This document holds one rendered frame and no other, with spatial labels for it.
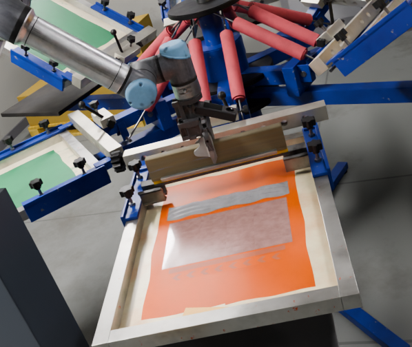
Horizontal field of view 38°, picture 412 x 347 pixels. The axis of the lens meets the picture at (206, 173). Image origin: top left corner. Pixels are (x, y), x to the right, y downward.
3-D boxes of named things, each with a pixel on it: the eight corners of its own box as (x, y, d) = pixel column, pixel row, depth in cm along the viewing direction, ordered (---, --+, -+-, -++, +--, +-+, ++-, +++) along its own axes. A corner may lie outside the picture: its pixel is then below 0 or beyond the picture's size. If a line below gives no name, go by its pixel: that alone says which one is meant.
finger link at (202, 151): (199, 166, 176) (190, 137, 173) (219, 162, 175) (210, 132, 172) (198, 171, 173) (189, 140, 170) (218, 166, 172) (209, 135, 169)
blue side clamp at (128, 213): (144, 233, 176) (136, 213, 173) (128, 236, 177) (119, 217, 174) (156, 181, 202) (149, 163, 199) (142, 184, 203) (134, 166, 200)
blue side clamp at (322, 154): (335, 189, 166) (330, 168, 163) (317, 193, 167) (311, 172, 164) (321, 141, 192) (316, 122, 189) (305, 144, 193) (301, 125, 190)
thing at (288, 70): (337, 104, 214) (331, 74, 208) (129, 158, 227) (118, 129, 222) (312, 37, 285) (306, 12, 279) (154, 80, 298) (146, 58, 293)
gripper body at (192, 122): (185, 132, 177) (172, 94, 171) (213, 124, 175) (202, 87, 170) (183, 144, 170) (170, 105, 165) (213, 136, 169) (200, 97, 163)
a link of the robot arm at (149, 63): (116, 75, 155) (157, 62, 155) (118, 62, 165) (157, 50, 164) (127, 102, 159) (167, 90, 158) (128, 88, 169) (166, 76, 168)
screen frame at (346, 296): (362, 307, 124) (359, 293, 122) (97, 358, 134) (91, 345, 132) (317, 138, 192) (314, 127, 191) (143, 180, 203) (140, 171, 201)
